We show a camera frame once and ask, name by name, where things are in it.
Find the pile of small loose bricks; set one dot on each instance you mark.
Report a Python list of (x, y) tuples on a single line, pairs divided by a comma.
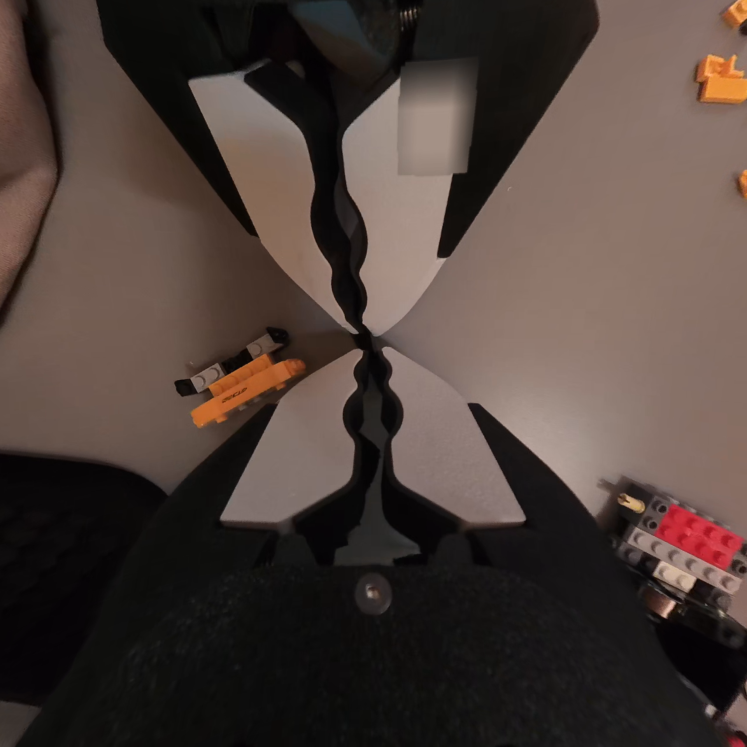
[(721, 81)]

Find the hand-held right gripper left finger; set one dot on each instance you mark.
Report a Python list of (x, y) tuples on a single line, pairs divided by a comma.
[(292, 455)]

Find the long black brick plate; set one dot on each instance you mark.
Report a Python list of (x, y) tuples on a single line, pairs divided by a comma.
[(363, 341)]

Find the red toy minifigure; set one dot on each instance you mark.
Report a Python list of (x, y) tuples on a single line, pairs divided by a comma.
[(736, 736)]

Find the grey desk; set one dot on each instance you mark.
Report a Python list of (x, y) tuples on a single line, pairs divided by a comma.
[(583, 321)]

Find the beige sweatshirt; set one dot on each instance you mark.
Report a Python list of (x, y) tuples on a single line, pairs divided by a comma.
[(23, 146)]

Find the black toy car chassis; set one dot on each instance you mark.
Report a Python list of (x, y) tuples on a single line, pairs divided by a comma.
[(694, 534)]

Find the orange grey black brick assembly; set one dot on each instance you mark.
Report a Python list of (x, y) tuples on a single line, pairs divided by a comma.
[(233, 397)]

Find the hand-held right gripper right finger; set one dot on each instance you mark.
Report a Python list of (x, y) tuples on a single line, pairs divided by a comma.
[(455, 455)]

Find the small orange bracket brick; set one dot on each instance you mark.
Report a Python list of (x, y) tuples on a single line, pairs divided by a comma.
[(742, 184)]

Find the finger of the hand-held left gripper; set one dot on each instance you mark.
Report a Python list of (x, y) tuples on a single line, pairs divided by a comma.
[(402, 233), (262, 163)]

